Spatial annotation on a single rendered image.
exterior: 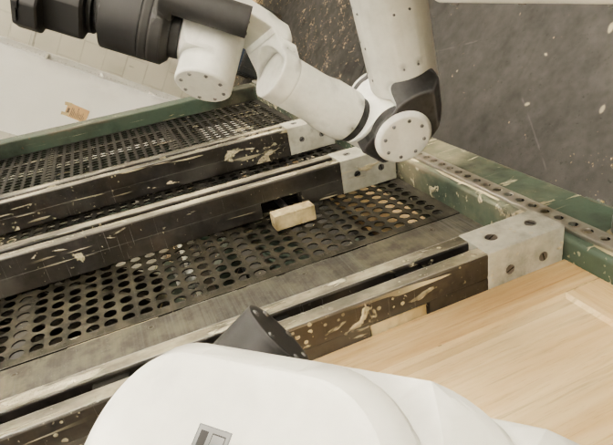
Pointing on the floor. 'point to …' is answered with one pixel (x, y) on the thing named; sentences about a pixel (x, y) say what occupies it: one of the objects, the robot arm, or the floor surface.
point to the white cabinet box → (60, 90)
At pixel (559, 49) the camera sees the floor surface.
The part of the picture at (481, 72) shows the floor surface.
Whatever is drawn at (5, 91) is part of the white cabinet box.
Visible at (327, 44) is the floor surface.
